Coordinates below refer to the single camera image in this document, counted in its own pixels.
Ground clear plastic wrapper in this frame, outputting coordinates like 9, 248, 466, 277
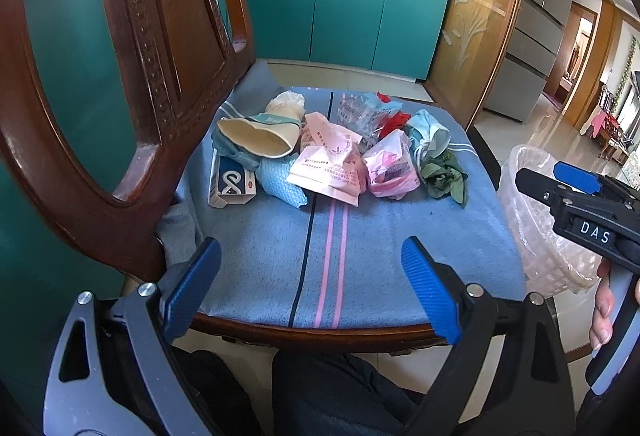
336, 92, 403, 152

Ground pink plastic bag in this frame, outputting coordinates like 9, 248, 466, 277
362, 130, 421, 201

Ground white plastic basket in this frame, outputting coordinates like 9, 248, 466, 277
497, 144, 608, 297

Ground light blue knit cloth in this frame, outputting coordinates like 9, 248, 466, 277
255, 156, 308, 208

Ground carved wooden chair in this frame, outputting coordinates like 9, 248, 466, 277
0, 0, 501, 359

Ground green vegetable leaves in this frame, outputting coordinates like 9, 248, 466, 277
419, 151, 469, 208

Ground teal cloth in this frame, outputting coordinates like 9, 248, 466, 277
212, 128, 263, 169

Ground red wrapper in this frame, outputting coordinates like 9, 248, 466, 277
375, 91, 411, 137

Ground grey refrigerator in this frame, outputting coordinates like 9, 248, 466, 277
485, 0, 578, 124

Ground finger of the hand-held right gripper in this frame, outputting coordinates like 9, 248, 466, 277
553, 161, 603, 195
516, 167, 568, 212

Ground teal kitchen cabinets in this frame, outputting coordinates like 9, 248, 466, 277
0, 0, 453, 417

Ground white crumpled tissue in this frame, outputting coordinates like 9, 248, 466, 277
265, 88, 306, 122

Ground person's dark trouser legs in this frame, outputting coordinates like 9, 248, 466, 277
170, 348, 431, 436

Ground wooden framed glass door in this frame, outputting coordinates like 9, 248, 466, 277
425, 0, 531, 129

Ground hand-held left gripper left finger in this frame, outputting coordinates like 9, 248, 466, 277
44, 237, 223, 436

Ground blue face mask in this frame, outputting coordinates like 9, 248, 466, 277
404, 109, 450, 162

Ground person's right hand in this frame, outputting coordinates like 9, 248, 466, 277
589, 261, 616, 351

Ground green hanging vine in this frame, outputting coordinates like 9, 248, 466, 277
611, 53, 635, 117

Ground blue striped towel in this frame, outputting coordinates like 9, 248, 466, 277
155, 61, 526, 332

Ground pink paper bag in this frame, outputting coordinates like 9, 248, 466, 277
287, 112, 366, 207

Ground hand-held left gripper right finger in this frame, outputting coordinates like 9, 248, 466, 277
401, 236, 576, 436

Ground wooden living room furniture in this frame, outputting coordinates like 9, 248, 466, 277
580, 81, 640, 167

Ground white blue toothpaste box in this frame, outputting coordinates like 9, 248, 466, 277
208, 151, 258, 209

